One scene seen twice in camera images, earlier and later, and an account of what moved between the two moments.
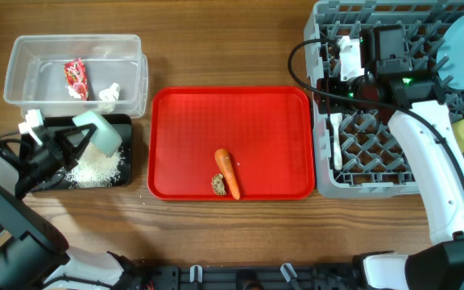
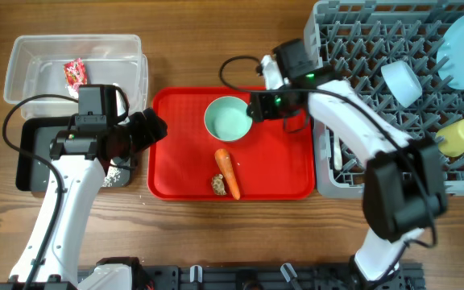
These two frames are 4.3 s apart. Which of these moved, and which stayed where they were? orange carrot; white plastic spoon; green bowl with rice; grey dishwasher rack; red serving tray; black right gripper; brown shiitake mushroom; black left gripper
Moved: green bowl with rice; black right gripper; black left gripper
Stayed: white plastic spoon; grey dishwasher rack; brown shiitake mushroom; orange carrot; red serving tray
